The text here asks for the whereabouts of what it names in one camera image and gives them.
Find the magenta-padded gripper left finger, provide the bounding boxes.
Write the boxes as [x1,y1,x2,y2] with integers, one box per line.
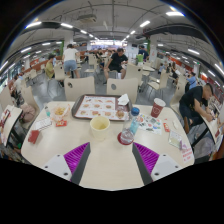
[41,142,92,185]

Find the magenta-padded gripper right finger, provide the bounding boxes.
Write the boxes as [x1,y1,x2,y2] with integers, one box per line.
[131,142,183,186]

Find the clear blue-capped water bottle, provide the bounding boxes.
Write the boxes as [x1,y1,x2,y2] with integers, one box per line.
[119,107,141,146]

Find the printed sticker leaflet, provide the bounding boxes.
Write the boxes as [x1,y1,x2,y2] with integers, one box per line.
[137,113,163,136]

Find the clear plastic packet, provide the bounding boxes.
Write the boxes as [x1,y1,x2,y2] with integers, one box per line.
[168,130,184,150]

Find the cream plastic cup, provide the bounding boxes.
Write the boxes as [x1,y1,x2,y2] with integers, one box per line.
[89,115,111,142]

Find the red ketchup packet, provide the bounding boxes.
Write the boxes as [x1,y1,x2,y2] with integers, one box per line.
[55,119,68,128]

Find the white sauce sachet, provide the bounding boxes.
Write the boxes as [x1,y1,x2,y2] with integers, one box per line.
[171,119,180,131]

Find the small red box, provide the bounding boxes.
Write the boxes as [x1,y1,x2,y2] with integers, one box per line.
[27,129,42,145]

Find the white printed card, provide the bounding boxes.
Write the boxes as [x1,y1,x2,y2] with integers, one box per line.
[33,117,54,132]

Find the paper bag of fries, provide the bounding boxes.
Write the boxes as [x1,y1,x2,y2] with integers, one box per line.
[49,103,72,123]

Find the red paper cup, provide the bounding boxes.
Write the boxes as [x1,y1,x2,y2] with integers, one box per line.
[150,97,167,119]

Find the small green bottle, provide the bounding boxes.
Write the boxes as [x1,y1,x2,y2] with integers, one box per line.
[44,105,52,118]

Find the dark food tray with liner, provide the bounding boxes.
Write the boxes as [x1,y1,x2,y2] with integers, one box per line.
[71,94,134,122]

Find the white paper napkin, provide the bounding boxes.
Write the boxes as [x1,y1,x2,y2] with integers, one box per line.
[117,93,130,107]

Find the pink backpack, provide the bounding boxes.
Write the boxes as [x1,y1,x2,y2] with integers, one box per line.
[19,103,37,123]

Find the beige chair with round hole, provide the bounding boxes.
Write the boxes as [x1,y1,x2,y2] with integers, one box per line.
[106,77,139,104]
[63,76,96,102]

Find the white neighbouring table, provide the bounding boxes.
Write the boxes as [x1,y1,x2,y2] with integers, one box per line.
[0,104,24,148]
[199,113,224,144]

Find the group of beige chairs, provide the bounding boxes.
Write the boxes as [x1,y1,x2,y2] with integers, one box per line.
[26,53,188,101]

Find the ceiling strip lights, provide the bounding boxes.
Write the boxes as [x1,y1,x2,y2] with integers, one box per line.
[0,9,224,81]

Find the ceiling air conditioner unit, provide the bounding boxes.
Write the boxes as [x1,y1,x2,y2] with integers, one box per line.
[76,13,98,24]

